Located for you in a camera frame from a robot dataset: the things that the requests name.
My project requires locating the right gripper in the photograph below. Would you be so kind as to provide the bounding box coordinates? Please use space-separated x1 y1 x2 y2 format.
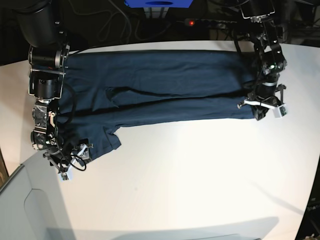
42 143 93 174

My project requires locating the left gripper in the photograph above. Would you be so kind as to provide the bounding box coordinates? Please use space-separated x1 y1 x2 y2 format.
237 83 286 121

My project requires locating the dark blue T-shirt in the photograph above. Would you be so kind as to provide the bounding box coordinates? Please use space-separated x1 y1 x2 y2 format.
57 50 257 160

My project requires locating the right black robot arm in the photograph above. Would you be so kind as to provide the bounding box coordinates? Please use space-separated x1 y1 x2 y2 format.
15 0 92 181

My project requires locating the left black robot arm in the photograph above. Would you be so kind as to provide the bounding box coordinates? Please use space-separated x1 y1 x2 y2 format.
237 0 288 121

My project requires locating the wooden board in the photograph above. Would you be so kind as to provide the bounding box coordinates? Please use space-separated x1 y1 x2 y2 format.
0 151 9 187

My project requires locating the black power strip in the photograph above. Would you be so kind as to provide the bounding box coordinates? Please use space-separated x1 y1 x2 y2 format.
183 18 238 29

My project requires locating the blue box on stand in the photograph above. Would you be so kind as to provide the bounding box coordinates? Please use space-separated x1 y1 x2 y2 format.
124 0 193 8

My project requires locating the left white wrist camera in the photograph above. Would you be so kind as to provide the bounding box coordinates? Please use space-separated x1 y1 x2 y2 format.
272 104 288 119

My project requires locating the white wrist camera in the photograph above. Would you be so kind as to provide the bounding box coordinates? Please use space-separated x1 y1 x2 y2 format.
58 169 73 181
272 104 288 119

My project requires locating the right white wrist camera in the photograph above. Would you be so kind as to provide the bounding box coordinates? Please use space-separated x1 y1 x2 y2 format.
58 169 73 181

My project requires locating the grey cable on floor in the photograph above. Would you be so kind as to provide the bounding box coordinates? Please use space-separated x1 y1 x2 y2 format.
97 9 173 42

